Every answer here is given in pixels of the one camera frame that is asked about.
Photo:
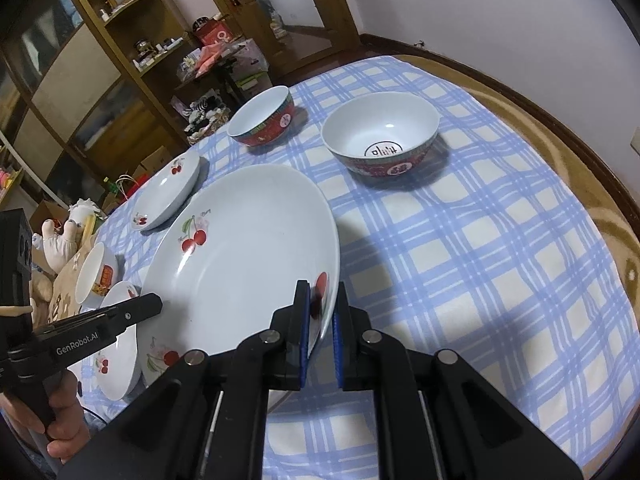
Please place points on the wooden corner shelf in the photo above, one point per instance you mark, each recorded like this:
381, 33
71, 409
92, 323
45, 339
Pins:
145, 67

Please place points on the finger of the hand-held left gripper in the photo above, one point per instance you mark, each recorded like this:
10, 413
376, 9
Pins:
130, 310

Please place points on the person's left hand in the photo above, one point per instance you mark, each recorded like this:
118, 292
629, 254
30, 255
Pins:
67, 410

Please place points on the large cardboard box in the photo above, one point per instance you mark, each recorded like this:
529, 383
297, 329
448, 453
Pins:
155, 160

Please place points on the black round tin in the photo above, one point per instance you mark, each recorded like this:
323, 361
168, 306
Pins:
202, 22

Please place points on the green yellow plush toy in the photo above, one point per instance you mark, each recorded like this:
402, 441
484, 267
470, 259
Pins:
89, 230

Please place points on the wicker basket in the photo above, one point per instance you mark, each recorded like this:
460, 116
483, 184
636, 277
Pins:
205, 127

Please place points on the red box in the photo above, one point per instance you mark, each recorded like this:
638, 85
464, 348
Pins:
217, 35

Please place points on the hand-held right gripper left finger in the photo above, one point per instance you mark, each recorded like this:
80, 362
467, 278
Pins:
302, 340

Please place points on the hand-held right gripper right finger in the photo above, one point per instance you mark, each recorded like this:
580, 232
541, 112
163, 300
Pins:
337, 355

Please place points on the large white cherry plate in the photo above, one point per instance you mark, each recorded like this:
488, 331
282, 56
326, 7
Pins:
240, 260

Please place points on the small side table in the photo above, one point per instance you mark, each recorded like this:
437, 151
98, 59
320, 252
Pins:
227, 75

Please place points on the pink papers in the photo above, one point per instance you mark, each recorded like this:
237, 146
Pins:
212, 57

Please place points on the wall socket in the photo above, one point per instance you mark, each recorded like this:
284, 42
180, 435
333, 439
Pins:
636, 142

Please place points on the small red patterned bowl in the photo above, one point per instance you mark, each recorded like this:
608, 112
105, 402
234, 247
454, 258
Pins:
255, 112

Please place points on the wooden wardrobe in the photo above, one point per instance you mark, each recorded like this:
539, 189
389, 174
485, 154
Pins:
80, 55

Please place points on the large red patterned bowl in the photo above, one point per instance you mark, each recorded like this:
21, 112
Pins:
370, 130

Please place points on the wooden door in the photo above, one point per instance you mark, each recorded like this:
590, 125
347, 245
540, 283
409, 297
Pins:
225, 15

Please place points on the pink patterned bag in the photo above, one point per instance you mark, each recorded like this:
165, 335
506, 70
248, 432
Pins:
179, 106

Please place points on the shelf of colourful toys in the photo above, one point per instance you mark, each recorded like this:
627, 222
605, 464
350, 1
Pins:
10, 175

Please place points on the open cardboard box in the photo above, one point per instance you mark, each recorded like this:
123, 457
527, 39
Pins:
47, 210

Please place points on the cream plush bear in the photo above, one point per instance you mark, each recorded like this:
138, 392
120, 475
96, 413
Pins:
42, 290

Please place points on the white printed carton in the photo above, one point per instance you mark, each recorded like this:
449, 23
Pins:
252, 60

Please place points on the red gift bag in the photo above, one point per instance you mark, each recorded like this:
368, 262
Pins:
137, 185

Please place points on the white bowl with orange print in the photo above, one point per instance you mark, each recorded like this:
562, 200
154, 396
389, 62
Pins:
90, 270

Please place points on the green bottle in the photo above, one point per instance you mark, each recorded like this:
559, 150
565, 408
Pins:
107, 195

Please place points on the blue checked blanket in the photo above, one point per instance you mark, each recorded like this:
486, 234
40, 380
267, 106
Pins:
450, 260

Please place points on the small white cherry plate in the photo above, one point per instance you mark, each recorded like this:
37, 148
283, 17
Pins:
120, 375
165, 195

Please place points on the white plush toy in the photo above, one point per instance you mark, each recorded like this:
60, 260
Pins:
60, 250

